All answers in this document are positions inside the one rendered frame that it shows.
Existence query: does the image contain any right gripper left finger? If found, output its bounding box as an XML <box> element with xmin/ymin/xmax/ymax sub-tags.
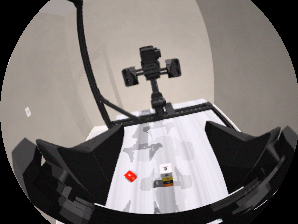
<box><xmin>36</xmin><ymin>124</ymin><xmax>125</xmax><ymax>206</ymax></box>

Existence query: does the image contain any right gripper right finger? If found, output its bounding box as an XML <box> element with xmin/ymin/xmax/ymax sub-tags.
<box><xmin>205</xmin><ymin>121</ymin><xmax>281</xmax><ymax>194</ymax></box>

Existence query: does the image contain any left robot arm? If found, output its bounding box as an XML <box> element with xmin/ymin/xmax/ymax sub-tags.
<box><xmin>139</xmin><ymin>46</ymin><xmax>166</xmax><ymax>118</ymax></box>

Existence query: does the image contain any white block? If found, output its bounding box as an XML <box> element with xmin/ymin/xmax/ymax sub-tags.
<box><xmin>159</xmin><ymin>163</ymin><xmax>172</xmax><ymax>178</ymax></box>

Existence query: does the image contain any red block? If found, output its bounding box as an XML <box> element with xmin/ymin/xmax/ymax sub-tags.
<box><xmin>124</xmin><ymin>170</ymin><xmax>137</xmax><ymax>182</ymax></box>

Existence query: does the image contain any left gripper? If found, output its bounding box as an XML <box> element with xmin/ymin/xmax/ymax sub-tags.
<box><xmin>121</xmin><ymin>58</ymin><xmax>182</xmax><ymax>87</ymax></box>

